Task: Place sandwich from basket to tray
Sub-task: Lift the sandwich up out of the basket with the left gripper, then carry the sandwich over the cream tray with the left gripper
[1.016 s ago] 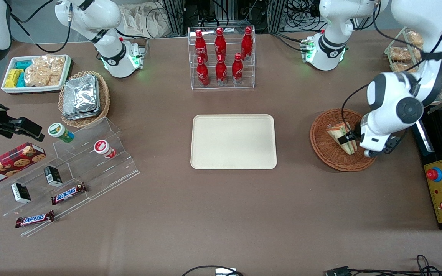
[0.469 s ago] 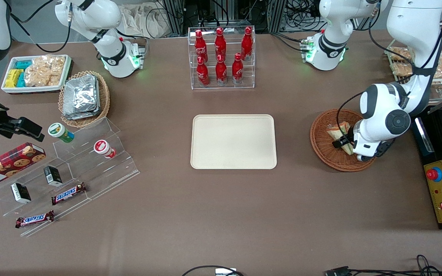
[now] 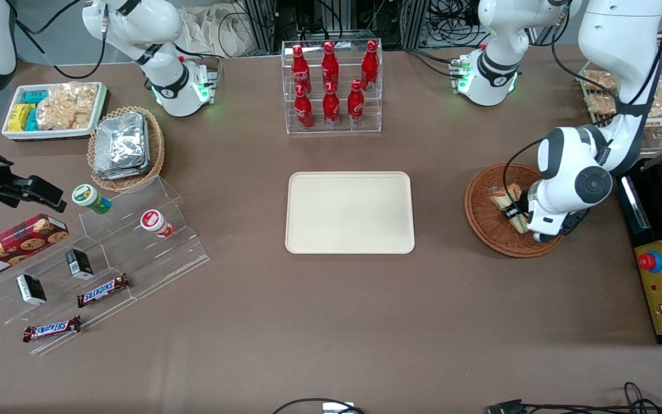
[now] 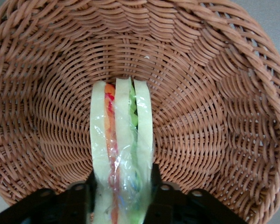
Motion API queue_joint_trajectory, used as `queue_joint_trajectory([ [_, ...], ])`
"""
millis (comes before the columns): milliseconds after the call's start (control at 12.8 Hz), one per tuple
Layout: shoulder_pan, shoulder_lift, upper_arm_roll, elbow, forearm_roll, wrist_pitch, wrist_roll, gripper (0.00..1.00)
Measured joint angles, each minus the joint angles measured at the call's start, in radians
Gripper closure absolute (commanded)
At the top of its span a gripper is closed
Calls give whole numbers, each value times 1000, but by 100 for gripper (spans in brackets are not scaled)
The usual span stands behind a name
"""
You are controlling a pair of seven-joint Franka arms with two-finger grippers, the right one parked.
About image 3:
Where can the plastic-wrapped triangle sandwich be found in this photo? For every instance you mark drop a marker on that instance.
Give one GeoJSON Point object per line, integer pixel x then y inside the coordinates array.
{"type": "Point", "coordinates": [500, 198]}

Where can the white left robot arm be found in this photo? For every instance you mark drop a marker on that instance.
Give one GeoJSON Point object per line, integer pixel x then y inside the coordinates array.
{"type": "Point", "coordinates": [624, 34]}

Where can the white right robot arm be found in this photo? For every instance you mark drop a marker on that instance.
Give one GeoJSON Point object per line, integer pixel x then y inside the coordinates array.
{"type": "Point", "coordinates": [161, 63]}

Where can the round brown wicker basket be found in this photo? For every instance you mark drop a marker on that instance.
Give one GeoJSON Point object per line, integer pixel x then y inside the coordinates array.
{"type": "Point", "coordinates": [480, 221]}

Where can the white rectangular snack tray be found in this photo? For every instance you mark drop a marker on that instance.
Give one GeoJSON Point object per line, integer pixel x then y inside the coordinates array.
{"type": "Point", "coordinates": [55, 134]}

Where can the oval wicker basket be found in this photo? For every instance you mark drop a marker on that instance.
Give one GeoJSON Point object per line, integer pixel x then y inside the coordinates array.
{"type": "Point", "coordinates": [157, 144]}

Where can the cream plastic serving tray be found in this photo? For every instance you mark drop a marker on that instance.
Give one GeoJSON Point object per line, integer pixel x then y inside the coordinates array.
{"type": "Point", "coordinates": [348, 213]}

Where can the green-lid snack cup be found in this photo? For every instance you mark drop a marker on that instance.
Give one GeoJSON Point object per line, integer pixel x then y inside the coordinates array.
{"type": "Point", "coordinates": [89, 197]}

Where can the red tartan cookie box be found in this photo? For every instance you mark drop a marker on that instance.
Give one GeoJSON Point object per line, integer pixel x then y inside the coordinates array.
{"type": "Point", "coordinates": [15, 244]}

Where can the yellow snack pack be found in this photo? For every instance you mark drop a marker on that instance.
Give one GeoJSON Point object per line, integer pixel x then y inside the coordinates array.
{"type": "Point", "coordinates": [19, 117]}

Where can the teal snack pack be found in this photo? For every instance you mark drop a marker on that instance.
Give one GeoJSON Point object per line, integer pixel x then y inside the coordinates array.
{"type": "Point", "coordinates": [32, 122]}
{"type": "Point", "coordinates": [36, 96]}

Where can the small black box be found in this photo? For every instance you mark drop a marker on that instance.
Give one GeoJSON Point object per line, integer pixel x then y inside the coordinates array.
{"type": "Point", "coordinates": [31, 289]}
{"type": "Point", "coordinates": [80, 263]}

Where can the black countertop appliance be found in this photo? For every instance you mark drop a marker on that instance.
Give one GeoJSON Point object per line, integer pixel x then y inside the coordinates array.
{"type": "Point", "coordinates": [627, 241]}

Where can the clear bag of crackers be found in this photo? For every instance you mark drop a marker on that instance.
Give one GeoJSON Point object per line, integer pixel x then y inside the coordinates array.
{"type": "Point", "coordinates": [66, 106]}

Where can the foil-wrapped package stack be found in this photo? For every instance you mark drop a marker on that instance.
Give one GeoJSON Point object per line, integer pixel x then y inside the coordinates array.
{"type": "Point", "coordinates": [121, 146]}

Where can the red emergency stop button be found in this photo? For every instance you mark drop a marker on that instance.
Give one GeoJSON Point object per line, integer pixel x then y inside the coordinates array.
{"type": "Point", "coordinates": [648, 261]}

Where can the clear acrylic stepped display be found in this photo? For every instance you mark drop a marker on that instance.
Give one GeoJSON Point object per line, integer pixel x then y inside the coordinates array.
{"type": "Point", "coordinates": [135, 259]}

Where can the brown chocolate bar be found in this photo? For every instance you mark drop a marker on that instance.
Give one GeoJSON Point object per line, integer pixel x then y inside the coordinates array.
{"type": "Point", "coordinates": [52, 329]}
{"type": "Point", "coordinates": [103, 290]}

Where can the red-lid snack cup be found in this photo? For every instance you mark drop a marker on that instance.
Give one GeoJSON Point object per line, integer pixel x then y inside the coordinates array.
{"type": "Point", "coordinates": [154, 222]}

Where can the red cola bottle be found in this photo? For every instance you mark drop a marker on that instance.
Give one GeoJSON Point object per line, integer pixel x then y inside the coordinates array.
{"type": "Point", "coordinates": [303, 112]}
{"type": "Point", "coordinates": [355, 106]}
{"type": "Point", "coordinates": [331, 109]}
{"type": "Point", "coordinates": [370, 66]}
{"type": "Point", "coordinates": [299, 69]}
{"type": "Point", "coordinates": [330, 68]}

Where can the beige cloth bag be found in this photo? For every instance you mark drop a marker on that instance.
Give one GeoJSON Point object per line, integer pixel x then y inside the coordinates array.
{"type": "Point", "coordinates": [210, 29]}

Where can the clear acrylic bottle rack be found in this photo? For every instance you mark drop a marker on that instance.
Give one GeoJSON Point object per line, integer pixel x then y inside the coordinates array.
{"type": "Point", "coordinates": [288, 86]}

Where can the small white device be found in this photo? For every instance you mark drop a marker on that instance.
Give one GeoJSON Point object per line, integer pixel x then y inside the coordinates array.
{"type": "Point", "coordinates": [338, 407]}

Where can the silver aluminium frame post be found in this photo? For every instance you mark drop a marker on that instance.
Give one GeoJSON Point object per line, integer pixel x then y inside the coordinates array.
{"type": "Point", "coordinates": [262, 23]}
{"type": "Point", "coordinates": [414, 23]}

